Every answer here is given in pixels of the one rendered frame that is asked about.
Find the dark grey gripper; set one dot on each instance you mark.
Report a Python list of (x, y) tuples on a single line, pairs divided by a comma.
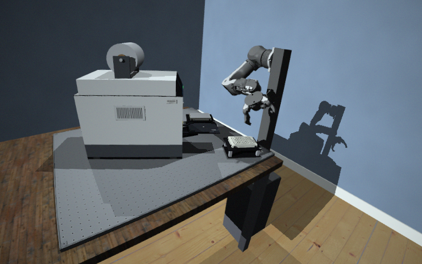
[(256, 101)]

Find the grey cylinder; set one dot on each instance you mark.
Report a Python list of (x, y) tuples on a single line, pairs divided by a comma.
[(128, 49)]

